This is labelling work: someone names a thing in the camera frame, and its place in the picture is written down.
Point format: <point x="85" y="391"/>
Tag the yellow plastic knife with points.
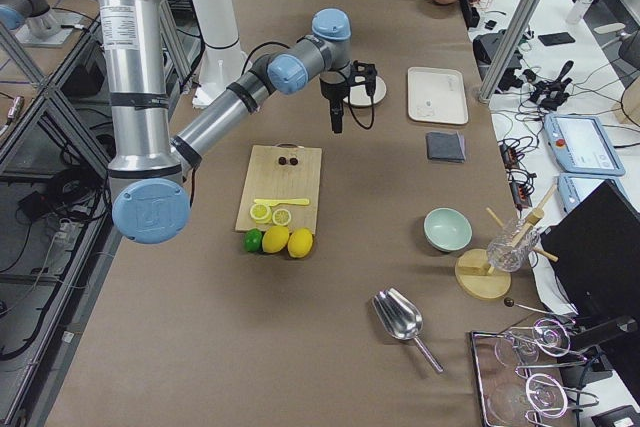
<point x="276" y="202"/>

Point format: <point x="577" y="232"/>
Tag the bamboo cutting board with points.
<point x="266" y="179"/>

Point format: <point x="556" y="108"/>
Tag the mint green bowl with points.
<point x="447" y="230"/>

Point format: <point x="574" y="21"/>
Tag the green lime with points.
<point x="252" y="241"/>

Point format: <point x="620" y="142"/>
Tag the lemon half upper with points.
<point x="281" y="217"/>

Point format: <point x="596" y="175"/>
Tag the metal ice scoop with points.
<point x="403" y="321"/>

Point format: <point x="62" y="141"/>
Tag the cream round plate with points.
<point x="358" y="97"/>

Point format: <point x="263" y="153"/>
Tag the whole yellow lemon lower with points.
<point x="275" y="239"/>

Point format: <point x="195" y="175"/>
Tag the black smartphone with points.
<point x="556" y="39"/>

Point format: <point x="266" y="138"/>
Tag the whole yellow lemon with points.
<point x="275" y="239"/>
<point x="300" y="243"/>

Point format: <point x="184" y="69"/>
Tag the clear glass cup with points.
<point x="511" y="248"/>

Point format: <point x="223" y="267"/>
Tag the lemon half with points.
<point x="260" y="213"/>
<point x="281" y="217"/>

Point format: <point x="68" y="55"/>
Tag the wooden cup stand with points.
<point x="473" y="271"/>

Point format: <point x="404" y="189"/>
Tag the blue teach pendant far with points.
<point x="581" y="145"/>

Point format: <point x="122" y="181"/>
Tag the blue teach pendant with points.
<point x="581" y="145"/>
<point x="573" y="188"/>

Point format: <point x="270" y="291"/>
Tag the blue teach pendant near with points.
<point x="573" y="188"/>

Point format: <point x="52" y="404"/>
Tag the black laptop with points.
<point x="597" y="245"/>

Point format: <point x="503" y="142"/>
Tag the aluminium frame post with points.
<point x="510" y="40"/>

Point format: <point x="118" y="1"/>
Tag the lemon half lower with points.
<point x="260" y="213"/>

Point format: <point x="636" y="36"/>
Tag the grey folded cloth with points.
<point x="447" y="147"/>

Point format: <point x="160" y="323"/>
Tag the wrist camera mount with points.
<point x="363" y="74"/>

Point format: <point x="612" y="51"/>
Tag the whole yellow lemon upper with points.
<point x="300" y="243"/>

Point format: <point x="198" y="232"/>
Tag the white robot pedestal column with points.
<point x="223" y="58"/>

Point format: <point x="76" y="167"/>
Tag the cream rabbit tray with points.
<point x="436" y="95"/>

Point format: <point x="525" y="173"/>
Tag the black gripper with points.
<point x="331" y="90"/>

